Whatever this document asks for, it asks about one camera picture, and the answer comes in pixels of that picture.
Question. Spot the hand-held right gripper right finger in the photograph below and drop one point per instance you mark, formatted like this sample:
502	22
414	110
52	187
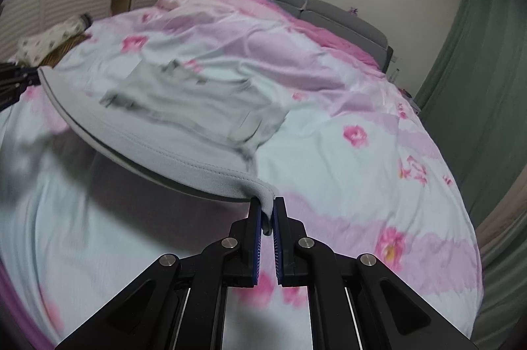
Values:
278	234

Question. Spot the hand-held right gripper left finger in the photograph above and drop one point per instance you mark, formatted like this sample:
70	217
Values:
256	234

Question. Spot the green curtain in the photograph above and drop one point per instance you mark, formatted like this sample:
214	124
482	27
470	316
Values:
477	78

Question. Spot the beige curtain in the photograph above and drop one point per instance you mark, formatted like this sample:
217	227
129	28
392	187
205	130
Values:
504	214

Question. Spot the floral pink and blue duvet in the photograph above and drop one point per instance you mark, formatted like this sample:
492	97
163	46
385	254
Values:
350	177

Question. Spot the brown patterned folded garment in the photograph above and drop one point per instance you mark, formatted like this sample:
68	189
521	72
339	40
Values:
68	47

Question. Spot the grey padded headboard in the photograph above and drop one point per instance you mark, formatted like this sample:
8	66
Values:
346	20

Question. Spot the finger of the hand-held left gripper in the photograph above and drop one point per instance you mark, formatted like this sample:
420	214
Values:
16	84

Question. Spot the grey long-sleeve shirt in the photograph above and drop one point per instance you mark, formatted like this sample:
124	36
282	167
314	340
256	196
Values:
164	146

